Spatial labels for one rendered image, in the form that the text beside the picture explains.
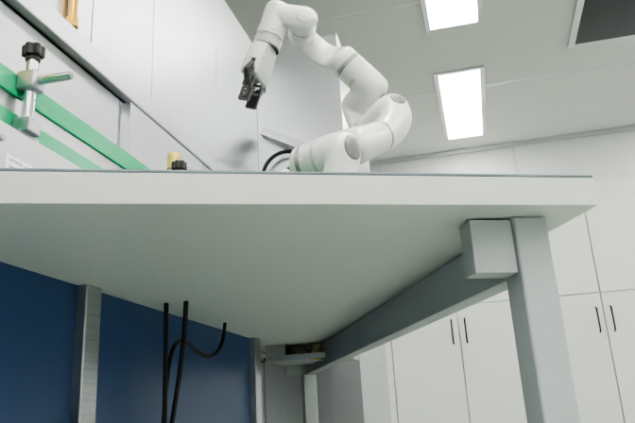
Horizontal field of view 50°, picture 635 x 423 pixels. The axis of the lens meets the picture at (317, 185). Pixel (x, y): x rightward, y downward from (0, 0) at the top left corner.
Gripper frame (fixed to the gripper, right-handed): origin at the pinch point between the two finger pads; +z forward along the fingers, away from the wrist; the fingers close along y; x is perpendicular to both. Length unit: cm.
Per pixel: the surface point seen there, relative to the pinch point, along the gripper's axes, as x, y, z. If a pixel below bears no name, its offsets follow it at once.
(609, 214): 125, -379, -102
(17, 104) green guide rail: 13, 88, 40
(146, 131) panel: -23.7, 3.8, 15.9
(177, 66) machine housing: -38.1, -20.8, -14.2
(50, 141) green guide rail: 14, 81, 42
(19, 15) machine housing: -28, 54, 11
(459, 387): 47, -378, 51
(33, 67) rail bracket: 13, 88, 34
